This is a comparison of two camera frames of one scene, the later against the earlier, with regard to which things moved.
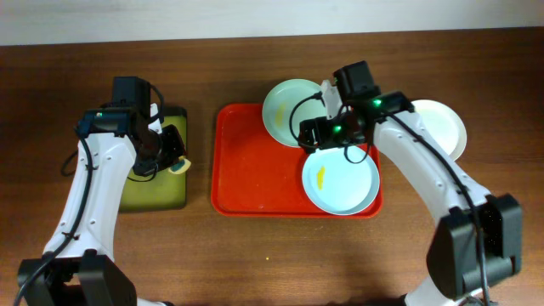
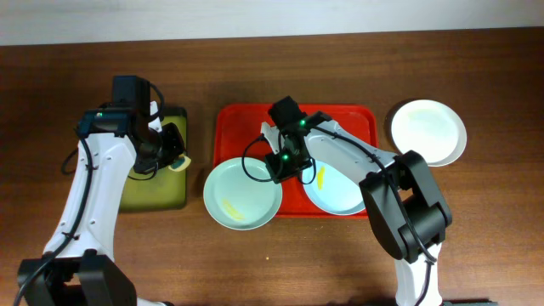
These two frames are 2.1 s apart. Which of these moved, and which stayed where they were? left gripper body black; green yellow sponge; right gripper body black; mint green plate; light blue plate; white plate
Moved: right gripper body black; mint green plate
Stayed: white plate; light blue plate; green yellow sponge; left gripper body black
